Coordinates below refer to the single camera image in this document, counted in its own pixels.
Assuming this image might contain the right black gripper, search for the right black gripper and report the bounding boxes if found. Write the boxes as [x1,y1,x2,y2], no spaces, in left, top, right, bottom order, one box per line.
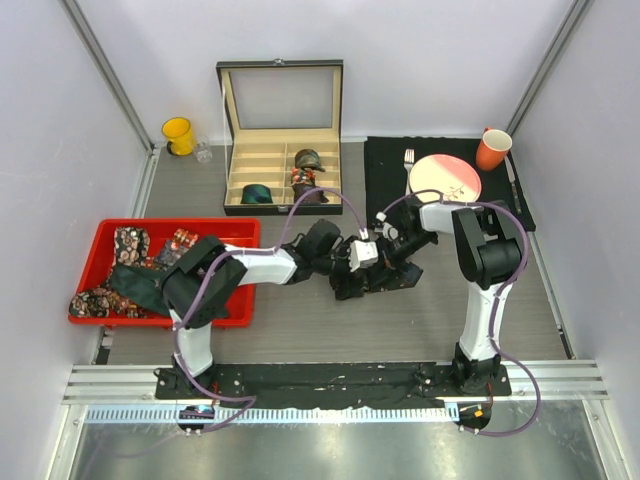
[369,231,436,289]

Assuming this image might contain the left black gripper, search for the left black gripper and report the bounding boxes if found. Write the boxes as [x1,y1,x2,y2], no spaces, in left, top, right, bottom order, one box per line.
[313,236,366,299]

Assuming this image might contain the black gold leaf tie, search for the black gold leaf tie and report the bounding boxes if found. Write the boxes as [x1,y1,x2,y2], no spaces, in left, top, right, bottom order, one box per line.
[334,262,424,301]

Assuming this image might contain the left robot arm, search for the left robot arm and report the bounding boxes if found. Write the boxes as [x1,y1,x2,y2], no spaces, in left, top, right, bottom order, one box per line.
[160,220,379,399]

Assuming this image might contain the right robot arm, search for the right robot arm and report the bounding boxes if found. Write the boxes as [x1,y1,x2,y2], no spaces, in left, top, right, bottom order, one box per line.
[374,195,529,395]

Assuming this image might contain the rolled dark maroon tie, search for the rolled dark maroon tie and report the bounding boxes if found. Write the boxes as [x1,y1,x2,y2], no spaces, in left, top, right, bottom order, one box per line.
[292,183,329,205]

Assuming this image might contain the pink cream plate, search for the pink cream plate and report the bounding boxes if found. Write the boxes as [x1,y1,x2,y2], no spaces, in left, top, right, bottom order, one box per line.
[409,154,482,203]

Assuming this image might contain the black placemat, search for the black placemat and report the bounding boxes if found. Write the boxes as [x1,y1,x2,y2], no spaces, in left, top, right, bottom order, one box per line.
[364,137,536,232]

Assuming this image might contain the silver fork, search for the silver fork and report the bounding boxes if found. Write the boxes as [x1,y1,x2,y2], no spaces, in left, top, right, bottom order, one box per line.
[403,149,415,195]

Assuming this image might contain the rolled orange floral tie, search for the rolled orange floral tie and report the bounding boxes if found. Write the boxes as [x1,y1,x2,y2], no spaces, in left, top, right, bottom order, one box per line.
[291,167,316,186]

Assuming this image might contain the red plastic bin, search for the red plastic bin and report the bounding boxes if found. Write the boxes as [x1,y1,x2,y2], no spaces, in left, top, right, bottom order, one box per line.
[68,218,260,329]

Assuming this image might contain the rolled green blue tie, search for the rolled green blue tie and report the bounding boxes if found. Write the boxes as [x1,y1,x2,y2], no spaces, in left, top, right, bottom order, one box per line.
[241,184,273,205]

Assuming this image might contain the silver knife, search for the silver knife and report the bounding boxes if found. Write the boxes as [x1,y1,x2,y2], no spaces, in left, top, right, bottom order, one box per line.
[504,155,523,215]

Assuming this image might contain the orange mug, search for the orange mug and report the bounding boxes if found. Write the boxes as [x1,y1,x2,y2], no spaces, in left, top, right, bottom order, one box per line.
[476,127,513,171]

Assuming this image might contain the orange striped rolled tie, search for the orange striped rolled tie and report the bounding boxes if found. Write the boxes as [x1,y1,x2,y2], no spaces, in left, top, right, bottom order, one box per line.
[171,228,199,249]

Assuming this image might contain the black tie storage box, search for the black tie storage box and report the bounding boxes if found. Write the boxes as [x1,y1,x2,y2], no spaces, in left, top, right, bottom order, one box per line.
[216,59,344,216]

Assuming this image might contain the clear glass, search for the clear glass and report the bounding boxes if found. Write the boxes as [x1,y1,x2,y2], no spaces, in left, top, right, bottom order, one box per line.
[193,134,213,164]

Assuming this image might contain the dark green leaf tie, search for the dark green leaf tie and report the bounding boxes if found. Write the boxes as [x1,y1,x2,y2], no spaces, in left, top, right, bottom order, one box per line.
[108,263,169,317]

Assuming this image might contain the yellow mug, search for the yellow mug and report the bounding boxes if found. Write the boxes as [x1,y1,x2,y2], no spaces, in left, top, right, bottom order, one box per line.
[161,117,196,156]

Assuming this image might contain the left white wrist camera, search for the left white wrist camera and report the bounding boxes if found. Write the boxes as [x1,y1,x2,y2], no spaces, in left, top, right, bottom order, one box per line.
[349,240,378,272]

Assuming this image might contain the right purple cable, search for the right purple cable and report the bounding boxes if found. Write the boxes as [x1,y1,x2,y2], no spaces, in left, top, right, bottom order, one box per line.
[377,189,544,439]

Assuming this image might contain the purple cable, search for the purple cable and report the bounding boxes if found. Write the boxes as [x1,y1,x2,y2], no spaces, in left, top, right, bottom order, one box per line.
[84,186,371,459]
[377,189,544,439]

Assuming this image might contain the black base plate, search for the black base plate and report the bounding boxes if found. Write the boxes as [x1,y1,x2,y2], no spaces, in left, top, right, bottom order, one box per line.
[154,362,512,410]

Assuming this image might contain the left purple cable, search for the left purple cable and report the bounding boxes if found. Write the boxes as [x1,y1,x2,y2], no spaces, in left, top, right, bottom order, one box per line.
[84,186,371,459]

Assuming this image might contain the aluminium front rail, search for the aluminium front rail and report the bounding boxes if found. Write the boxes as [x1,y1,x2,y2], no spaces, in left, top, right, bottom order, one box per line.
[63,360,608,425]

